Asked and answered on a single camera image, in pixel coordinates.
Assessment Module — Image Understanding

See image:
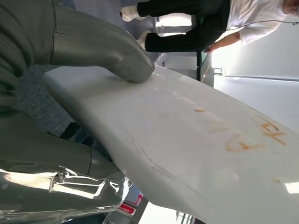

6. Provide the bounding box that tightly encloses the person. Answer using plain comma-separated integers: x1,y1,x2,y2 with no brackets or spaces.
119,0,299,53

